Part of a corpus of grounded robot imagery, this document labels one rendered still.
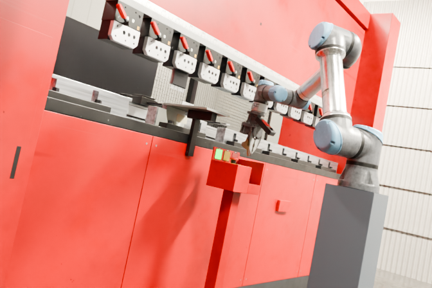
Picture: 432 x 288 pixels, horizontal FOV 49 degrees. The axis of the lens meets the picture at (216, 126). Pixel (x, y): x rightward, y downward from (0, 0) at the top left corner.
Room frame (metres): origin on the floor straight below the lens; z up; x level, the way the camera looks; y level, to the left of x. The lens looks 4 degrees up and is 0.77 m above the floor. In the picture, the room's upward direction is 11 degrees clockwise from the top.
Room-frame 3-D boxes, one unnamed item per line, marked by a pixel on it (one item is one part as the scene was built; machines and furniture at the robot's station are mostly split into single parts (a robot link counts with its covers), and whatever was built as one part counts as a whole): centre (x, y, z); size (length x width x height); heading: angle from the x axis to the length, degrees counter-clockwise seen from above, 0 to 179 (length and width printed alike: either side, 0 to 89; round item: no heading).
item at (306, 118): (3.41, -0.61, 1.26); 0.15 x 0.09 x 0.17; 143
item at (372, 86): (4.23, -1.01, 1.15); 0.85 x 0.25 x 2.30; 53
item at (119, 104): (1.87, 0.56, 0.92); 0.50 x 0.06 x 0.10; 143
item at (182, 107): (2.22, 0.10, 1.00); 0.26 x 0.18 x 0.01; 53
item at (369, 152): (1.75, -0.55, 0.94); 0.13 x 0.12 x 0.14; 115
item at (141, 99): (2.41, 0.34, 1.01); 0.26 x 0.12 x 0.05; 53
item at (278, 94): (2.14, -0.25, 1.13); 0.11 x 0.11 x 0.08; 25
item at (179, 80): (2.31, 0.22, 1.13); 0.10 x 0.02 x 0.10; 143
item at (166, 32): (2.13, 0.36, 1.26); 0.15 x 0.09 x 0.17; 143
